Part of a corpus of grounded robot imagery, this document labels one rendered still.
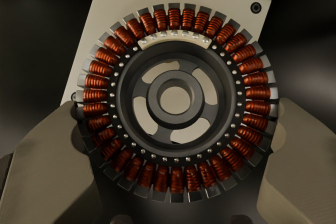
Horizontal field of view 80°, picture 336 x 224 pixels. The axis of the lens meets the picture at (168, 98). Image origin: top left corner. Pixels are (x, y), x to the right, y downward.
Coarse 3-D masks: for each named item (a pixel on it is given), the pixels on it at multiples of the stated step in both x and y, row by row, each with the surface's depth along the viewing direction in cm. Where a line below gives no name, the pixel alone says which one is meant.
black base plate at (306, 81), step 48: (0, 0) 18; (48, 0) 18; (288, 0) 20; (0, 48) 18; (48, 48) 18; (288, 48) 20; (0, 96) 18; (48, 96) 19; (288, 96) 20; (0, 144) 19; (240, 192) 20
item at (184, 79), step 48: (96, 48) 12; (144, 48) 11; (192, 48) 12; (240, 48) 12; (96, 96) 11; (144, 96) 13; (192, 96) 12; (240, 96) 11; (96, 144) 10; (144, 144) 11; (192, 144) 12; (240, 144) 10; (144, 192) 10; (192, 192) 10
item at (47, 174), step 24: (48, 120) 10; (72, 120) 10; (24, 144) 8; (48, 144) 8; (72, 144) 8; (24, 168) 7; (48, 168) 7; (72, 168) 7; (24, 192) 6; (48, 192) 6; (72, 192) 6; (96, 192) 7; (0, 216) 5; (24, 216) 5; (48, 216) 5; (72, 216) 6; (96, 216) 7
